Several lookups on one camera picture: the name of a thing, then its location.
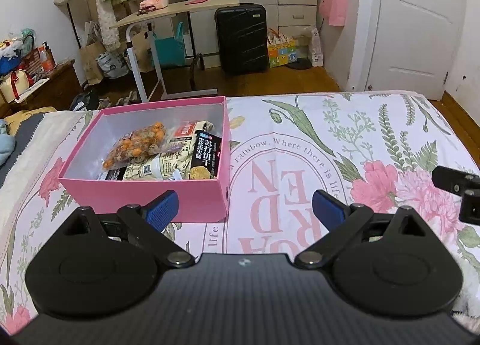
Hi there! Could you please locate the floral bed sheet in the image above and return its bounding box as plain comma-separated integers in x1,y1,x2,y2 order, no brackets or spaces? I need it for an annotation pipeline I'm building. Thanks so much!
1,92,479,334

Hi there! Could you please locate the teal shopping bag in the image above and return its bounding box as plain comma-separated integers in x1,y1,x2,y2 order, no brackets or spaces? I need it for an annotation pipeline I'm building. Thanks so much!
154,21,185,67

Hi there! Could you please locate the blue goose plush toy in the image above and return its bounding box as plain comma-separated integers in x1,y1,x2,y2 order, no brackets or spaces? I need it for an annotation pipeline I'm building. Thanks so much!
0,119,16,165

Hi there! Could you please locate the wooden nightstand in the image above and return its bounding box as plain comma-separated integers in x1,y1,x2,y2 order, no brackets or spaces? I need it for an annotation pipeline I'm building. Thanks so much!
1,59,82,117

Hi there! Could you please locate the pink tissue box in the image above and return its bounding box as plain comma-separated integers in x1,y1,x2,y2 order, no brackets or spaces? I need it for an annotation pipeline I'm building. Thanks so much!
139,0,168,11

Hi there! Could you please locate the pink paper bag hanging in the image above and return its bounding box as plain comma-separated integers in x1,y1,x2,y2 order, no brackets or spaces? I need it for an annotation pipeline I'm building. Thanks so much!
319,0,348,27

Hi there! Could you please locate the brown paper bag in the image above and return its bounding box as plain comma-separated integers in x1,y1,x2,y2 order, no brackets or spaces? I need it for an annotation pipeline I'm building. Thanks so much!
80,41,106,86

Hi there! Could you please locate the black cracker pack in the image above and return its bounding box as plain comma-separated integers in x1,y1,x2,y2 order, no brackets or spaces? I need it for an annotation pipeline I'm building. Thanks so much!
189,130,222,180
97,167,127,181

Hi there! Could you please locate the white plastic bag by wall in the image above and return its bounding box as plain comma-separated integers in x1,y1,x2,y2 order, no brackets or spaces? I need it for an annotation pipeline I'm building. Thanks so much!
308,27,324,67

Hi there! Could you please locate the pink cardboard box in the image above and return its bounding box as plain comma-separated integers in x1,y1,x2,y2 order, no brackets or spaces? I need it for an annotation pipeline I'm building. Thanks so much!
58,97,230,223

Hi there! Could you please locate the beige noodle snack bag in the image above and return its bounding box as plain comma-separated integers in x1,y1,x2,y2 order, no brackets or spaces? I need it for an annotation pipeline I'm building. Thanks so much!
123,120,215,181

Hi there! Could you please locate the colourful gift box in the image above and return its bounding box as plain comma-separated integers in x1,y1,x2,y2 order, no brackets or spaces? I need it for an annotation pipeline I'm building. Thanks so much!
267,29,297,68

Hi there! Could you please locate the white door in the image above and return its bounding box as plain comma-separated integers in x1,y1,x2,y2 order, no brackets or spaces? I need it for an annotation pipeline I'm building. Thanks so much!
367,0,465,100

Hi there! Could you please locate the wooden rolling desk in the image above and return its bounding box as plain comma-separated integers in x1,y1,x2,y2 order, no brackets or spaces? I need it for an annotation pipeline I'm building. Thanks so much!
112,0,240,102

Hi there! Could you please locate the clear peanut bag small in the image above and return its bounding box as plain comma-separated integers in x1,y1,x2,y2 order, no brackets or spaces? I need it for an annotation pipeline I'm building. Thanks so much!
102,121,167,171

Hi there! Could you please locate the black suitcase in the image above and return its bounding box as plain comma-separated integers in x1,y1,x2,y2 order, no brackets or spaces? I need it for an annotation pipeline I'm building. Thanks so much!
214,3,269,77

